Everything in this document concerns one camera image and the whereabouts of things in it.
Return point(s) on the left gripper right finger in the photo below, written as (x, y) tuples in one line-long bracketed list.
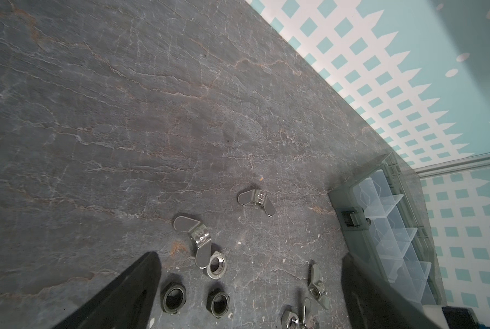
[(372, 303)]

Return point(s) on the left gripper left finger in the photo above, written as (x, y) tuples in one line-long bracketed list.
[(126, 302)]

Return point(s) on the black hex nut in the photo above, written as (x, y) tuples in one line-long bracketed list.
[(173, 297), (218, 303)]

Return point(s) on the silver wing nut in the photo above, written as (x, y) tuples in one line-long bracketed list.
[(316, 287), (259, 198), (200, 235), (308, 321)]

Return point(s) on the clear compartment organizer box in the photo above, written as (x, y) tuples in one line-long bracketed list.
[(380, 226)]

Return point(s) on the silver hex nut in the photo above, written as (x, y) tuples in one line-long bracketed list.
[(217, 266), (290, 320)]

